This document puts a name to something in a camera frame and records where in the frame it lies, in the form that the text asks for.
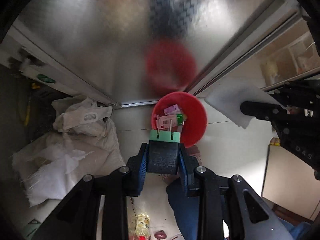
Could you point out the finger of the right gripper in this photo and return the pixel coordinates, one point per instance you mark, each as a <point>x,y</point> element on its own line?
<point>262,111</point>

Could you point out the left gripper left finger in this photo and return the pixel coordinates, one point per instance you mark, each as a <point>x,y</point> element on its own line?
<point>137,165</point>

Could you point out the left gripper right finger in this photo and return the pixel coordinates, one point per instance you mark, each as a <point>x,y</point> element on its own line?
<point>186,166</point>

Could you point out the black green power adapter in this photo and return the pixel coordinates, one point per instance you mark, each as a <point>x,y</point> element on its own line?
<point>163,150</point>

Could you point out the white sponge piece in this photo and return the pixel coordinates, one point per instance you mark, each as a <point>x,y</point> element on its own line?
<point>229,93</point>

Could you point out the red plastic trash bin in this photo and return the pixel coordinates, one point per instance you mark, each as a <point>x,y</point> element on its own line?
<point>194,114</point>

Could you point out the person's blue jeans legs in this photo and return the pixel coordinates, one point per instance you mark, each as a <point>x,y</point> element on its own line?
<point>186,209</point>

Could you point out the white green medicine box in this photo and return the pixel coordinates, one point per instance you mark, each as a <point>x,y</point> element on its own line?
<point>171,117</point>

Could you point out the white plastic bags pile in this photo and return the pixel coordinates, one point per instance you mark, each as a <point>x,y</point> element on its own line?
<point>83,141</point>

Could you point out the clear oil bottle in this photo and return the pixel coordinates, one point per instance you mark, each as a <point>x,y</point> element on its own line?
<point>139,226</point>

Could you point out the steel cabinet door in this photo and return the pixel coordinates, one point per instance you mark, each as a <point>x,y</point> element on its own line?
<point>135,50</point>

